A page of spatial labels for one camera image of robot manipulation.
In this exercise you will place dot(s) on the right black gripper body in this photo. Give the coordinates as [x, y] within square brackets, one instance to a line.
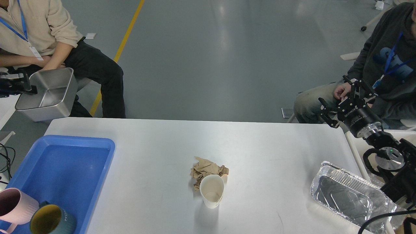
[359, 119]

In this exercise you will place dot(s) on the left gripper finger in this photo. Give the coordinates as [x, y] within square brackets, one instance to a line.
[22, 87]
[18, 77]

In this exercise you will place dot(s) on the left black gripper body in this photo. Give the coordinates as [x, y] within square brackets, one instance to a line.
[6, 89]

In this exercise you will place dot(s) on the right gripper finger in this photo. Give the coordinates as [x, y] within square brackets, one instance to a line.
[361, 92]
[329, 114]

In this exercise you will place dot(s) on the square stainless steel tin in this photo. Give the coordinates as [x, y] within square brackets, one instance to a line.
[56, 91]

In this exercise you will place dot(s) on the aluminium foil tray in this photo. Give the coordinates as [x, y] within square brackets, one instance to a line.
[348, 195]

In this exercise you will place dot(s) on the teal green mug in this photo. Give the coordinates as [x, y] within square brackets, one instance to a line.
[52, 219]

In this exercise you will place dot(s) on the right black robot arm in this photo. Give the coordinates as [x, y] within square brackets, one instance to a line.
[394, 162]

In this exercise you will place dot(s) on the beige waste bin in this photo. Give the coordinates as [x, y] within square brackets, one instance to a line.
[359, 147]

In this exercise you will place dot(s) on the white side table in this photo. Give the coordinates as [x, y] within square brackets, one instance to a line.
[7, 108]

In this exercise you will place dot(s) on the person in dark hoodie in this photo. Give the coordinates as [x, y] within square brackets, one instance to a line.
[386, 62]

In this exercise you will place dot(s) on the person in beige sweater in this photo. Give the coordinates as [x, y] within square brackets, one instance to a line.
[39, 35]

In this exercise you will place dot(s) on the blue plastic tray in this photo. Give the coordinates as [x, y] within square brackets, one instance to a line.
[69, 171]

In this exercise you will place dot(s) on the pink mug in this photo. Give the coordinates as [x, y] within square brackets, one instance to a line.
[16, 208]

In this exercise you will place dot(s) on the white paper cup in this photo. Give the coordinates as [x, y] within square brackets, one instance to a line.
[212, 189]

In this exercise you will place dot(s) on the crumpled brown paper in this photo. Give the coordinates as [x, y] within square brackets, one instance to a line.
[204, 168]

